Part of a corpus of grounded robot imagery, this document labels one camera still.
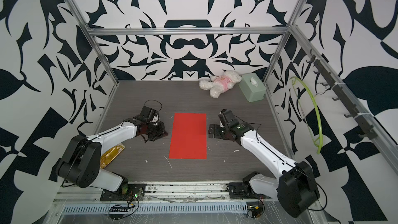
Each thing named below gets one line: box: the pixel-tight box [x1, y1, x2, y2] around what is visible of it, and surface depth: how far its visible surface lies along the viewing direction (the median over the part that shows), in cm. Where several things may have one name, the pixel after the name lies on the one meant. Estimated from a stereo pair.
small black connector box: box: [247, 205, 264, 219], surface depth 73 cm
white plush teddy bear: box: [199, 70, 243, 98], surface depth 110 cm
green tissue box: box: [238, 72, 267, 103], surface depth 110 cm
